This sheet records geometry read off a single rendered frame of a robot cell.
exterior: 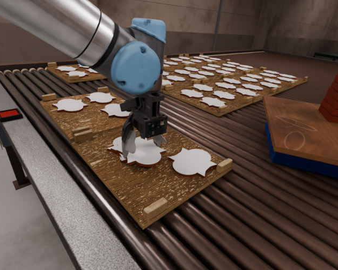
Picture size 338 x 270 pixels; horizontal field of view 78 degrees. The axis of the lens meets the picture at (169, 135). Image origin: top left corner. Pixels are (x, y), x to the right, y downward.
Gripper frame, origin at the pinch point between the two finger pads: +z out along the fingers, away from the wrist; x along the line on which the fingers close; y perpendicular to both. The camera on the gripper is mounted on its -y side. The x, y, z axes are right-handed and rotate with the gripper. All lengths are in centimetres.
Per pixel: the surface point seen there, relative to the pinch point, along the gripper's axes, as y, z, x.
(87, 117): -35.1, 3.0, -5.2
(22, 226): -81, 97, -44
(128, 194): 11.8, 2.8, -10.3
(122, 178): 5.8, 2.8, -9.2
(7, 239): -75, 97, -53
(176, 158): 7.0, 1.9, 8.4
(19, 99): -72, 5, -26
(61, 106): -48.2, 2.0, -12.2
